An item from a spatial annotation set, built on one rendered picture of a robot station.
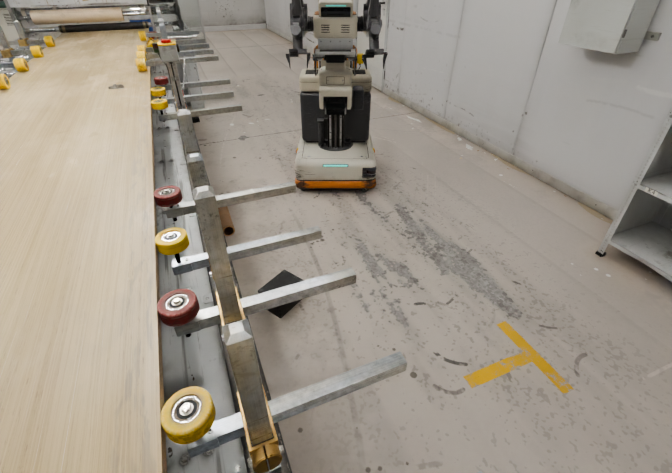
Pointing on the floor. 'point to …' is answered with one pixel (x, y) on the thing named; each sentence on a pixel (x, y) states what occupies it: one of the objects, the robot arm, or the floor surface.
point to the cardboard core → (226, 221)
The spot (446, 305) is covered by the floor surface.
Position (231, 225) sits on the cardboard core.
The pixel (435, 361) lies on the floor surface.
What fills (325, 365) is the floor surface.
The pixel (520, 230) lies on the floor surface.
